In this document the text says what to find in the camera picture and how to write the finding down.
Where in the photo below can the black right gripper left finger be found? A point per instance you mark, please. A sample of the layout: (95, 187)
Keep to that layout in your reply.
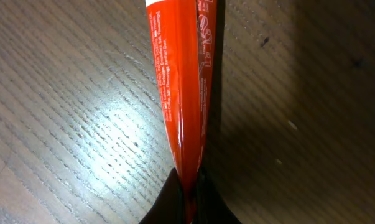
(168, 208)

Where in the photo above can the red and white package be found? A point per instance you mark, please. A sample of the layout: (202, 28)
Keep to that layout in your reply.
(182, 34)

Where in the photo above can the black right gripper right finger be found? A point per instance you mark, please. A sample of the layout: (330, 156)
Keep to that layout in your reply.
(211, 208)

